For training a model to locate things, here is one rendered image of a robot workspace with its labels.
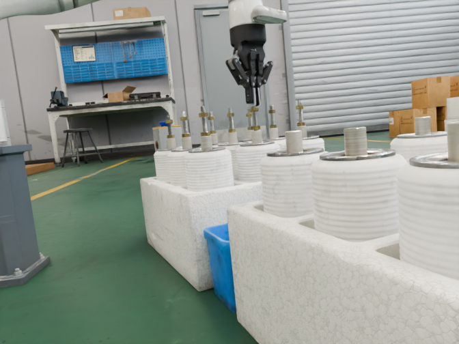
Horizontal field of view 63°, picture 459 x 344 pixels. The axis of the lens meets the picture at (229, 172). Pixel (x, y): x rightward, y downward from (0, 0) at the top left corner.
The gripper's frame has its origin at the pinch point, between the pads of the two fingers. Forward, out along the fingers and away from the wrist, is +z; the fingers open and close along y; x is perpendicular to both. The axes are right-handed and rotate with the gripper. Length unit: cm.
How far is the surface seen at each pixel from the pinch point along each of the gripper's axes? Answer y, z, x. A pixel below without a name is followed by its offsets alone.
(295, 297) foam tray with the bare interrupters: 31.3, 24.1, 30.1
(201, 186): 15.3, 16.6, -1.8
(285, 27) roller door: -419, -130, -282
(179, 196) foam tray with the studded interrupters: 19.2, 17.8, -4.0
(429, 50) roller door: -585, -80, -138
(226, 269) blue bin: 22.9, 28.0, 11.0
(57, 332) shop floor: 43, 35, -8
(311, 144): -8.6, 11.2, 8.1
